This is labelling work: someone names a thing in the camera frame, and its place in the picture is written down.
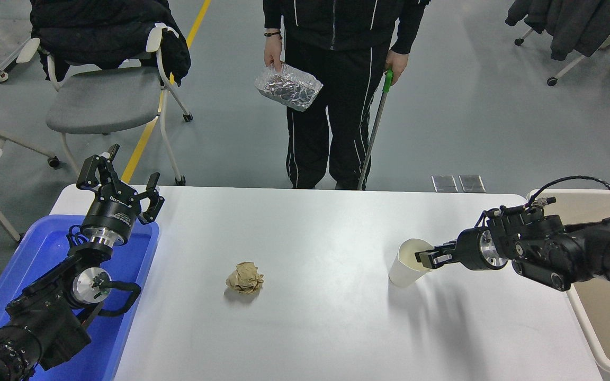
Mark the metal grabber stick green handle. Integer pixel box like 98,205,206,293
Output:
358,69,393,190

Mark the white wheeled chair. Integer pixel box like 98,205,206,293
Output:
514,8,610,87

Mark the silver foil tray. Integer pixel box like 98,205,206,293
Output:
255,63,323,112

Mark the grey seat white chair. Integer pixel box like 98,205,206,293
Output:
16,24,194,186

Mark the crumpled tan paper ball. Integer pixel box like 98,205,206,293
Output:
226,262,264,295

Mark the dark grey coat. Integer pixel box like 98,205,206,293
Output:
505,0,610,61

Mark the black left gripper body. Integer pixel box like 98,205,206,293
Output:
83,186,145,240

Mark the white paper cup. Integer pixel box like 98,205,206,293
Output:
388,238,435,289

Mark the large pale plastic bin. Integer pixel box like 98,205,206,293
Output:
527,189,610,377

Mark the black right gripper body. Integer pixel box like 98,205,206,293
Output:
454,228,483,271

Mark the person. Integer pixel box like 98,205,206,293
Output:
263,0,432,190

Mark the person's right hand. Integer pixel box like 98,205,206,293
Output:
264,37,285,72

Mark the metal floor socket plate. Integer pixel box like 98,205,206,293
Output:
432,175,458,193
459,175,486,193

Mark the blue plastic tray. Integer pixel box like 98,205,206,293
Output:
0,214,160,381

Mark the person's left hand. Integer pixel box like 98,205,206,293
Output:
384,50,409,87

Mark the black jacket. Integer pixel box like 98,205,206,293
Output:
30,0,192,86

